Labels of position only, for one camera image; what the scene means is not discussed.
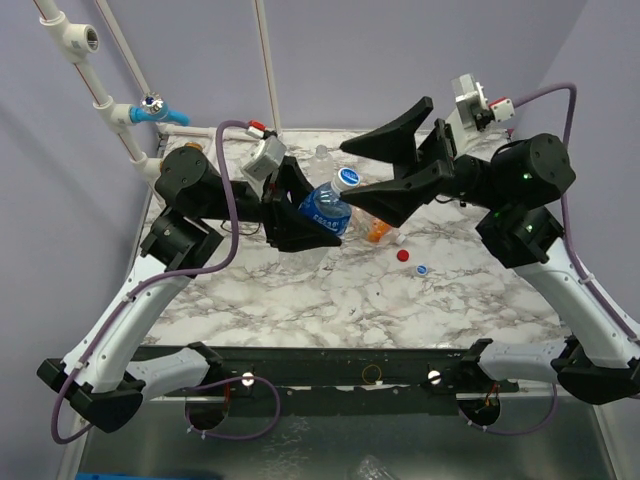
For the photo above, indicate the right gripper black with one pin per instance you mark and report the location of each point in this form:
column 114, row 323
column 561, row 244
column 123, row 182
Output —
column 445, row 153

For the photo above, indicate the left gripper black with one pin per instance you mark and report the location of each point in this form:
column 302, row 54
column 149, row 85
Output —
column 284, row 226

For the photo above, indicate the blue label water bottle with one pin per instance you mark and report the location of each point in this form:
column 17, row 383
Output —
column 325, row 207

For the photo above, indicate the clear bottle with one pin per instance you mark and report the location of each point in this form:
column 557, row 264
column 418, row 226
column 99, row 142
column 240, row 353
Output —
column 321, row 166

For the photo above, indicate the red bottle cap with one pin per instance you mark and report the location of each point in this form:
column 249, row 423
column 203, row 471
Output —
column 403, row 255

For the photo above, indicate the blue white bottle cap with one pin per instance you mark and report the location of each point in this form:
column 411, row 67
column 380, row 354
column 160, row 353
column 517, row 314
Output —
column 422, row 270

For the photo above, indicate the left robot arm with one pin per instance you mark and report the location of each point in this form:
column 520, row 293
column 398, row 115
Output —
column 197, row 233

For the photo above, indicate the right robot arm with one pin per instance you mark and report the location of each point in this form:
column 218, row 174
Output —
column 598, row 362

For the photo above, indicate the orange plastic jar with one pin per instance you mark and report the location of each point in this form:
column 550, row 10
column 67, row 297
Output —
column 370, row 228

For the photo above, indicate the blue faucet valve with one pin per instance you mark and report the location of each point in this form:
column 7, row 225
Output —
column 153, row 108

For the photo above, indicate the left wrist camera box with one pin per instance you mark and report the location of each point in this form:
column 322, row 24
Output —
column 264, row 159

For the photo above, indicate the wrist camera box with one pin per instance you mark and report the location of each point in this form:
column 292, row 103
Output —
column 264, row 159
column 473, row 112

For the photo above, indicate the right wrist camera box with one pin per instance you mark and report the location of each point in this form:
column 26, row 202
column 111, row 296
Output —
column 473, row 112

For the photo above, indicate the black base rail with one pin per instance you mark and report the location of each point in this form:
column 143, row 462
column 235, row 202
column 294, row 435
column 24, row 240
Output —
column 344, row 382

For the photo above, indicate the white pvc pipe frame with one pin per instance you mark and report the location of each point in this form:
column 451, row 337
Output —
column 77, row 42

